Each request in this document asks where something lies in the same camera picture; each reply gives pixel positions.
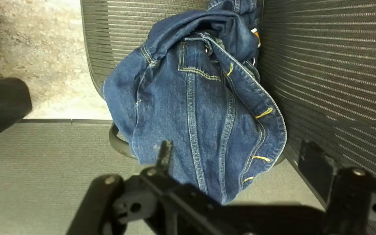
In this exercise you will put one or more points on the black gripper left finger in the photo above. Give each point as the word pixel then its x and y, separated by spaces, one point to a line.
pixel 124 204

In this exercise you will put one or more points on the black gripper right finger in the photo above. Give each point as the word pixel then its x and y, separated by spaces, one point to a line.
pixel 362 200

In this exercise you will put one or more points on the blue denim jeans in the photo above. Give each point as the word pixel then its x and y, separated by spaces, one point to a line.
pixel 197 105

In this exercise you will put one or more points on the grey mesh office chair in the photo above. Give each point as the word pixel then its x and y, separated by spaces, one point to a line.
pixel 336 65

